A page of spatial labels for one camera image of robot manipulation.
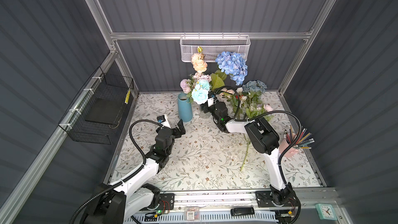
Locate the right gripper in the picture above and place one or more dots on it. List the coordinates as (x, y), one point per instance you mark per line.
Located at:
(205, 108)

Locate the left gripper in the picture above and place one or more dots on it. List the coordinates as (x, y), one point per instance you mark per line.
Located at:
(177, 134)

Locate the light blue flower stem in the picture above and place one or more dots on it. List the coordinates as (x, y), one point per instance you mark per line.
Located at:
(200, 91)

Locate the teal ceramic vase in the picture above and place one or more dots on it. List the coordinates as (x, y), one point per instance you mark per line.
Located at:
(184, 108)

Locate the lilac white flower bunch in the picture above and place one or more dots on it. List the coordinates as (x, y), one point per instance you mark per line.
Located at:
(188, 85)

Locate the peach peony stem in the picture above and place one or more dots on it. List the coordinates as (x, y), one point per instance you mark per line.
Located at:
(198, 61)

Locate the blue hydrangea flower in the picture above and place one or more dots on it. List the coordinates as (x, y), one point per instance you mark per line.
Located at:
(234, 65)

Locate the orange gerbera flower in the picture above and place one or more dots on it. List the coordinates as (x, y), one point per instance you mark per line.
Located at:
(248, 142)

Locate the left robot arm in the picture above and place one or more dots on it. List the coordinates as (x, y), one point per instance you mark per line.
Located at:
(120, 200)

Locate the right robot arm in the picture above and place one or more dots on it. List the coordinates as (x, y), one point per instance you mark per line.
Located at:
(264, 139)

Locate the small purple sprig stem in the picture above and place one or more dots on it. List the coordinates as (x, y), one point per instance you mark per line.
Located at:
(254, 110)

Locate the yellow marker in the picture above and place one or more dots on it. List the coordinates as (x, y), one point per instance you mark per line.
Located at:
(127, 97)

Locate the black pad in basket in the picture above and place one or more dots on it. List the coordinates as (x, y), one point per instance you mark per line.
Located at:
(104, 112)

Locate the pink pencil cup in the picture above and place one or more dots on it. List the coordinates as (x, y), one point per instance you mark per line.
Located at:
(290, 153)

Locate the black remote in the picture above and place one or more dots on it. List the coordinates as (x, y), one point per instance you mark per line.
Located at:
(242, 211)

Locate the coloured pencils bunch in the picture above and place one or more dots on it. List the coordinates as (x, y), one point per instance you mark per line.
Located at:
(304, 138)

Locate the teal desk clock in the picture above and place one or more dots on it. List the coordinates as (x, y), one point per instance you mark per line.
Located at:
(326, 211)

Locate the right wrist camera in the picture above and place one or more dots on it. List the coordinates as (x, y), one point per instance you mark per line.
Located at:
(212, 100)

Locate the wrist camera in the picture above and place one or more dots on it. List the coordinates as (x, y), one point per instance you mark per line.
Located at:
(163, 121)
(212, 100)

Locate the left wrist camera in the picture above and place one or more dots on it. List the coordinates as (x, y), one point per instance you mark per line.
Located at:
(163, 121)

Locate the white wire basket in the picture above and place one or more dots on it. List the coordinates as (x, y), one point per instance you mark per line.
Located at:
(212, 45)

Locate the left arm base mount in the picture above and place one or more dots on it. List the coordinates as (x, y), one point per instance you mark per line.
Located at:
(162, 202)

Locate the black wire basket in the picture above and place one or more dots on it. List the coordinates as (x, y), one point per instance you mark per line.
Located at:
(105, 86)

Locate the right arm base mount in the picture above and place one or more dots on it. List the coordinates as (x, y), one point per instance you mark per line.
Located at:
(275, 198)

